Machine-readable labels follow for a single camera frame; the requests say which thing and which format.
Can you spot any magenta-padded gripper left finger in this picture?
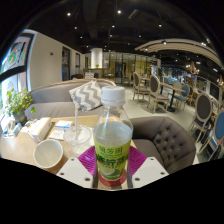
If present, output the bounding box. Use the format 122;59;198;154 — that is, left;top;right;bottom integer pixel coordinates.
55;145;99;190

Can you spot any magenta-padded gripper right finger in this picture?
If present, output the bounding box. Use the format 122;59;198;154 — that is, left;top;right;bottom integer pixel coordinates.
126;145;170;189

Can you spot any clear green-labelled drink bottle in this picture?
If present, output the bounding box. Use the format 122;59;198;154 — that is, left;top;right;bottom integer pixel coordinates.
92;85;135;182

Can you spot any orange mug with white inside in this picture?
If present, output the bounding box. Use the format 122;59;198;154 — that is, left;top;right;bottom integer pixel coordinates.
32;138;70;175

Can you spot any grey tufted armchair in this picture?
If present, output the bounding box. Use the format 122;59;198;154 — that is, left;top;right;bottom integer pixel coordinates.
129;115;197;175

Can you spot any clear plastic cup with straw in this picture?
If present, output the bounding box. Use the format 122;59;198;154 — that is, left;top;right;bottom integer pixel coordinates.
62;105;93;148

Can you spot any flat round red coaster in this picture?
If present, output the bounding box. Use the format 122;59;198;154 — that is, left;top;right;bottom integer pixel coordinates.
96;167;129;188

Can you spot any grey curved sofa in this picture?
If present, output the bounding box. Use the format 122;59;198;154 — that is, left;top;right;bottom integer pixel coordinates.
24;77;118;121

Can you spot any grey-white chevron cushion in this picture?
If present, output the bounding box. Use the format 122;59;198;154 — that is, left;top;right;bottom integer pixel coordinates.
68;79;103;112

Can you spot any group of dining chairs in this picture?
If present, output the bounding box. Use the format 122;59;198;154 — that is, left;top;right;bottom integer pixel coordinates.
131;71;224;162

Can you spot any green potted plant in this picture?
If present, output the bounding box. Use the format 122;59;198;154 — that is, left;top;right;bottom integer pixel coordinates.
4;86;37;124

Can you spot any white round pillar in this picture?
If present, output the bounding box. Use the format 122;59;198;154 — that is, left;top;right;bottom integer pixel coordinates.
90;47;104;70

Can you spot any decorated dark-framed window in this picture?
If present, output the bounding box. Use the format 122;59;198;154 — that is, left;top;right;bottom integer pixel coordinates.
0;31;36;111

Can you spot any group of ceiling lights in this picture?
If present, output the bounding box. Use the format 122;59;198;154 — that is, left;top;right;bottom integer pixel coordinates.
64;9;215;48

